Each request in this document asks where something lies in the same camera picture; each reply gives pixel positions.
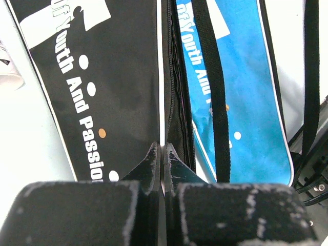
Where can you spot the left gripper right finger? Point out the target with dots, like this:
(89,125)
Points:
(199,213)

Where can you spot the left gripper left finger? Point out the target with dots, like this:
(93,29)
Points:
(89,213)

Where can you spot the blue racket bag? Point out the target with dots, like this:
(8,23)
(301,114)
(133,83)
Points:
(253,145)

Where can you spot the black sport racket bag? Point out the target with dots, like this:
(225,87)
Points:
(114,78)

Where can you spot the white shuttlecock tube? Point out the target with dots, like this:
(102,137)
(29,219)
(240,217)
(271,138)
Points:
(11,78)

